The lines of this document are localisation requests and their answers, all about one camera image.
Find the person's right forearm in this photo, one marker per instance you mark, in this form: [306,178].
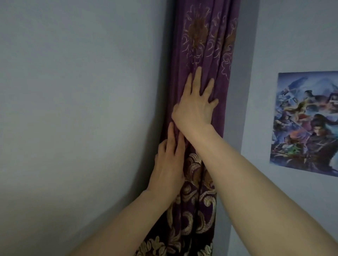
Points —
[251,197]

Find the person's left forearm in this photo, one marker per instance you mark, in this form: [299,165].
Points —
[126,229]

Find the colourful character wall poster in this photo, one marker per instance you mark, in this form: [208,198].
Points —
[303,118]

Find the purple gold embroidered curtain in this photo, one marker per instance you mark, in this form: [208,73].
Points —
[211,58]

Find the person's right hand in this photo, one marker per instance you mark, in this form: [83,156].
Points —
[194,110]

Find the person's left hand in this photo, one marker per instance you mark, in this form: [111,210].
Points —
[169,168]

